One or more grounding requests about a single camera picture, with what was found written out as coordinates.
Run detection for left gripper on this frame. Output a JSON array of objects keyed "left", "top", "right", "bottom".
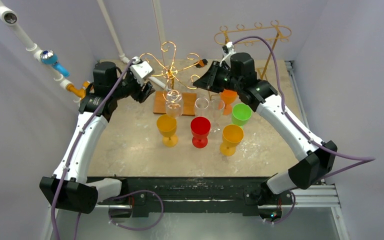
[{"left": 110, "top": 63, "right": 154, "bottom": 102}]

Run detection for clear wine glass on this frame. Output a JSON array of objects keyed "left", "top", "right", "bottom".
[
  {"left": 194, "top": 97, "right": 210, "bottom": 118},
  {"left": 165, "top": 89, "right": 184, "bottom": 119},
  {"left": 209, "top": 98, "right": 225, "bottom": 134}
]

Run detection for gold scroll wine glass rack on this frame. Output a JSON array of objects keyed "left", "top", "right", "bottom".
[{"left": 140, "top": 41, "right": 203, "bottom": 117}]

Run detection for red goblet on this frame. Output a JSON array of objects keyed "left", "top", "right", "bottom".
[{"left": 190, "top": 116, "right": 211, "bottom": 149}]

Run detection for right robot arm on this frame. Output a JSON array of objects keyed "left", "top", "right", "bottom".
[{"left": 192, "top": 52, "right": 338, "bottom": 206}]

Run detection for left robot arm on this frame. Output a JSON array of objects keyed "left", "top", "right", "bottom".
[{"left": 39, "top": 58, "right": 155, "bottom": 214}]

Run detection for small orange black object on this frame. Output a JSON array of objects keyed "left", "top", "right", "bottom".
[{"left": 194, "top": 58, "right": 208, "bottom": 68}]

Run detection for orange goblet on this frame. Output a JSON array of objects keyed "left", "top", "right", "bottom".
[{"left": 220, "top": 89, "right": 238, "bottom": 116}]

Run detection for yellow goblet left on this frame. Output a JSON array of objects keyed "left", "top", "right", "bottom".
[{"left": 156, "top": 114, "right": 178, "bottom": 147}]

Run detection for yellow goblet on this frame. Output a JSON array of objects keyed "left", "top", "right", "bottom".
[
  {"left": 156, "top": 114, "right": 178, "bottom": 147},
  {"left": 219, "top": 124, "right": 244, "bottom": 157}
]

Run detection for green goblet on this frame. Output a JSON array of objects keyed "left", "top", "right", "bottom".
[{"left": 231, "top": 103, "right": 253, "bottom": 127}]

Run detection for yellow goblet right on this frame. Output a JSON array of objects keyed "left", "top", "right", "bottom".
[{"left": 219, "top": 124, "right": 244, "bottom": 157}]

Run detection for white PVC pipe assembly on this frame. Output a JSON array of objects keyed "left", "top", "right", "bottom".
[{"left": 0, "top": 0, "right": 163, "bottom": 104}]

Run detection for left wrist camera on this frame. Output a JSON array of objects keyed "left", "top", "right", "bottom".
[{"left": 129, "top": 56, "right": 154, "bottom": 87}]

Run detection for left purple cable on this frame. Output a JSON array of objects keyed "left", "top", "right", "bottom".
[{"left": 50, "top": 57, "right": 137, "bottom": 240}]

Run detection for purple cable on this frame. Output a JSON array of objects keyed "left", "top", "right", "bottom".
[
  {"left": 50, "top": 57, "right": 137, "bottom": 240},
  {"left": 228, "top": 35, "right": 377, "bottom": 186}
]

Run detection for gold rectangular wire rack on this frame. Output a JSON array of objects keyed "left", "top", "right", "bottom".
[{"left": 207, "top": 19, "right": 293, "bottom": 100}]

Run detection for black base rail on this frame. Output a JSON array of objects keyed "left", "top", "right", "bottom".
[{"left": 97, "top": 176, "right": 293, "bottom": 221}]

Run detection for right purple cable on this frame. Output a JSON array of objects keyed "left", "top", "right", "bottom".
[{"left": 228, "top": 35, "right": 377, "bottom": 186}]

